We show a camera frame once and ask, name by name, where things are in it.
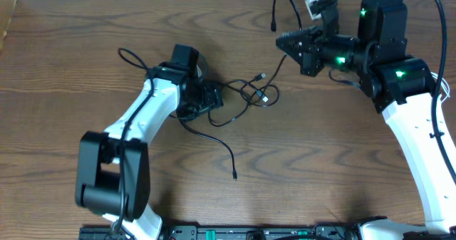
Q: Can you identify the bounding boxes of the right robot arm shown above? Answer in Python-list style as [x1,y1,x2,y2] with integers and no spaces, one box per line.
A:
[276,0,455,239]

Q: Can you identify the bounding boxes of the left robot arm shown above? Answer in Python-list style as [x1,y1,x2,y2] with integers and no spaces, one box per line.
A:
[75,44,222,239]

